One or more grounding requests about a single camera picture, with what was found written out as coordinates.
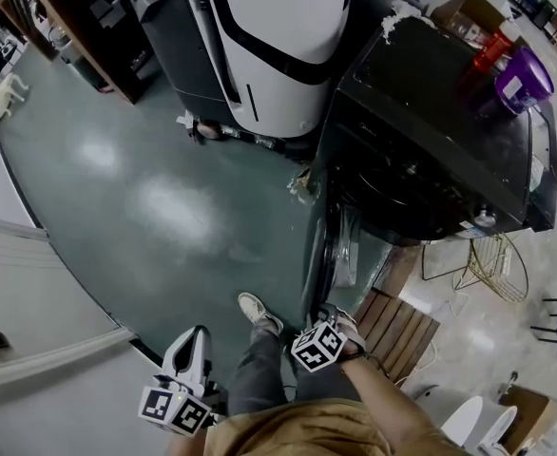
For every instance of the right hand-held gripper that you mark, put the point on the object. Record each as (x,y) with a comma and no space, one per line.
(319,347)

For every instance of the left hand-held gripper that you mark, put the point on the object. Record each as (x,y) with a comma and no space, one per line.
(178,413)

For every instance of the round washer door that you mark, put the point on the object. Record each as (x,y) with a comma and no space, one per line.
(319,254)

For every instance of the black washing machine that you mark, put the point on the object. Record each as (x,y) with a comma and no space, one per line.
(426,112)

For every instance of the person's right forearm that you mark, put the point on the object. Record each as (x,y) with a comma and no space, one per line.
(383,392)

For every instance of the cardboard box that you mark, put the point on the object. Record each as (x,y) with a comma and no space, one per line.
(468,10)

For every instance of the person's right hand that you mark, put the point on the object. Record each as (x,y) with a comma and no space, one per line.
(354,340)

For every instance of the person's grey trousers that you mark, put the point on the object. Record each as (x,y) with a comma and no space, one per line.
(259,373)

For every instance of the person's left white sneaker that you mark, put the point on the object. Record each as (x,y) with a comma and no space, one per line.
(255,309)

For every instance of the wooden slatted floor mat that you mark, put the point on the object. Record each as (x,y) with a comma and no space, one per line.
(392,335)

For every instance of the white toilet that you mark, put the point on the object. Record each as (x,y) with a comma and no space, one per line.
(499,428)
(464,418)

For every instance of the black side table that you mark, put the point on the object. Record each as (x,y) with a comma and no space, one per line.
(547,169)

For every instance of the grey white floor scrubbing robot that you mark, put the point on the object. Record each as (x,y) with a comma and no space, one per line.
(278,41)

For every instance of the white carved stool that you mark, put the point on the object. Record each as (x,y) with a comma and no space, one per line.
(5,95)

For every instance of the white foam clump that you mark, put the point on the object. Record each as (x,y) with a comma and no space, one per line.
(392,24)

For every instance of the red bottle white cap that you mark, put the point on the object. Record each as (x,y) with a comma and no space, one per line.
(490,55)

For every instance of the purple plastic bucket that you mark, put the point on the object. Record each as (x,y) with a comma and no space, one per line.
(525,79)

